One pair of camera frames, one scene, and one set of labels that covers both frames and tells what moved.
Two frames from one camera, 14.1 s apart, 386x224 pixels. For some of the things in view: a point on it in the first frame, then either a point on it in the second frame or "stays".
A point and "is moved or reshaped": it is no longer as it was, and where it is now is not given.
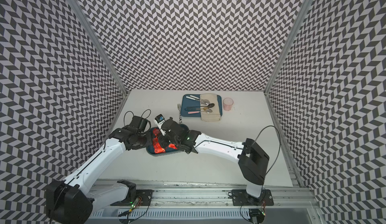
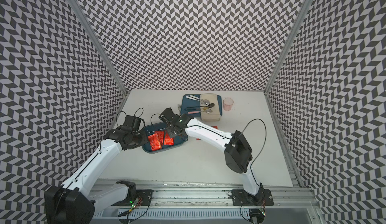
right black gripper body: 167,139 to 173,133
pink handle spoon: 208,111 stays
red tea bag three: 172,145 to 154,141
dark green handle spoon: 209,105 stays
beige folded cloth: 215,115 stays
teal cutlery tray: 186,102 stays
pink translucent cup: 227,103 stays
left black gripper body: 141,142 stays
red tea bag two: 156,131 is moved or reshaped
